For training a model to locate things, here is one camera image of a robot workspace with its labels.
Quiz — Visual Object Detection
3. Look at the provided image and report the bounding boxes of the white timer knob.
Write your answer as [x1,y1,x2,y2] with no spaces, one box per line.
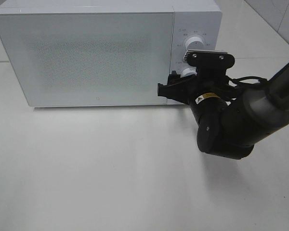
[181,67,197,77]

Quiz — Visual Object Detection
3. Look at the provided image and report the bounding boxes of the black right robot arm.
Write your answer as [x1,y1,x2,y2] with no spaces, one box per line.
[157,50,289,159]

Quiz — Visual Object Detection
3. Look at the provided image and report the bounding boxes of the white microwave oven body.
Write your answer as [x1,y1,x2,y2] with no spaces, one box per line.
[0,0,222,105]

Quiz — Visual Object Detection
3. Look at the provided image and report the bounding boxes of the white microwave door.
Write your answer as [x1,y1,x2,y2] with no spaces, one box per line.
[0,13,173,107]

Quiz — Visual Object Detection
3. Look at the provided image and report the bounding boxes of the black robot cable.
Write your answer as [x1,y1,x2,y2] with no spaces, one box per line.
[225,76,268,102]

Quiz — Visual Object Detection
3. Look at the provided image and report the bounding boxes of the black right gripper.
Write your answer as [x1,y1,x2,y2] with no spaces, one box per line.
[157,69,231,105]

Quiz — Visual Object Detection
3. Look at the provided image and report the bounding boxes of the upper white power knob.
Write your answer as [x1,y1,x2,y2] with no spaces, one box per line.
[184,35,205,51]

